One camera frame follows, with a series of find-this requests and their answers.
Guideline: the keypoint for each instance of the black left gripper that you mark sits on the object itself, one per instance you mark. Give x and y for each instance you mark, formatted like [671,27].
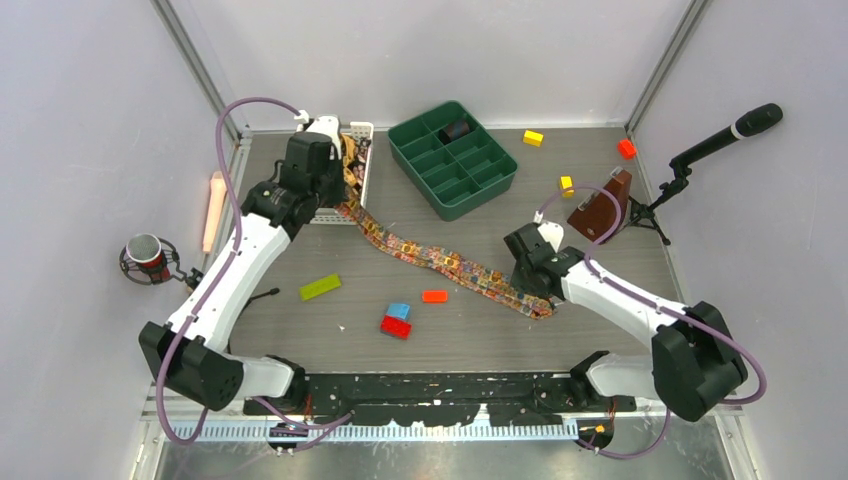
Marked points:
[338,195]

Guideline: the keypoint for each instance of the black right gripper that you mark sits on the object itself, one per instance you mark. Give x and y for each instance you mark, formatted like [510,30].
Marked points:
[519,282]

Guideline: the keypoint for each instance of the colourful shell pattern tie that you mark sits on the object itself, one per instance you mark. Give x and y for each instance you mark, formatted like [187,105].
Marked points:
[490,283]

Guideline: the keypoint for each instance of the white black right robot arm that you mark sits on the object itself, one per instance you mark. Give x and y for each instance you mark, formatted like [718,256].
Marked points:
[689,364]

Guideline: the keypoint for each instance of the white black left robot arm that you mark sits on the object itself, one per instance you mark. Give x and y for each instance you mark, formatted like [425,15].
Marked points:
[188,353]

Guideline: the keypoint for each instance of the yellow beetle pattern tie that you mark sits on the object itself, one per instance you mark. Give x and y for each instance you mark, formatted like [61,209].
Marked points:
[350,156]

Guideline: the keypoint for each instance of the dark floral rose tie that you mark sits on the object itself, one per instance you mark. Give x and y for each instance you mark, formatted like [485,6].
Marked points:
[358,164]

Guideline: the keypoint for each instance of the white perforated plastic basket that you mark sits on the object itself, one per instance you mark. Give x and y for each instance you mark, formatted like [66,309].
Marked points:
[359,134]

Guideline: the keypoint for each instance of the brown wooden metronome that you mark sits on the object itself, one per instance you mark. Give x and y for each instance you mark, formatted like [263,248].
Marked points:
[595,215]

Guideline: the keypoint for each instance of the yellow block upright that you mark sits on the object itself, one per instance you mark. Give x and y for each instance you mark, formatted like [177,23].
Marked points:
[566,186]

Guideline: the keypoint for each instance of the green compartment tray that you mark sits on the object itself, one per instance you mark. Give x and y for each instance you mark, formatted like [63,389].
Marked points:
[456,178]

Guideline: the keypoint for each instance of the yellow block near tray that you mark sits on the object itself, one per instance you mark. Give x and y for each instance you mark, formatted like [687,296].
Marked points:
[533,138]

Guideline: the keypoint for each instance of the small orange lego brick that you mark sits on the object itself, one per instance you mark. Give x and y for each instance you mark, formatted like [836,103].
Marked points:
[434,296]

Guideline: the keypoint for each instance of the black microphone tripod stand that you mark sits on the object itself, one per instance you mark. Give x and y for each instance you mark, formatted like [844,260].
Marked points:
[643,215]

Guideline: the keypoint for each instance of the lime green lego plate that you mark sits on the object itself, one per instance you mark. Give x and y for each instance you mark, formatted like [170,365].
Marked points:
[319,287]

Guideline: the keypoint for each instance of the orange red block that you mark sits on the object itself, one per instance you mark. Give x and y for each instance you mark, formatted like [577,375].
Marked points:
[627,149]

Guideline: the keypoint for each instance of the rolled dark striped tie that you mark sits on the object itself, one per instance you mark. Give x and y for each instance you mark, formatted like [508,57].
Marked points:
[454,131]

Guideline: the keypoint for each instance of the blue lego brick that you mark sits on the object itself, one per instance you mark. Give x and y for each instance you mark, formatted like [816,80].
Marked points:
[399,311]

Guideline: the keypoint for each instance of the red lego brick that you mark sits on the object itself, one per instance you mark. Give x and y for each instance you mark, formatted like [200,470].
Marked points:
[395,327]

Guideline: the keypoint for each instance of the red silver studio microphone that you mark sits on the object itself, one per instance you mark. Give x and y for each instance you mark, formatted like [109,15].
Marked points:
[149,260]

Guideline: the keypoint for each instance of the black handheld microphone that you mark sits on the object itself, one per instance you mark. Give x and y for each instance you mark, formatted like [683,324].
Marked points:
[752,123]

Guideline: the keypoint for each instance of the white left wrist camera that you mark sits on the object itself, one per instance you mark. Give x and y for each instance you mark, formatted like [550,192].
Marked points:
[328,125]

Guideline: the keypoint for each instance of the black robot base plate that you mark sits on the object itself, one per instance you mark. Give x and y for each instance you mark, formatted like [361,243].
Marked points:
[439,399]

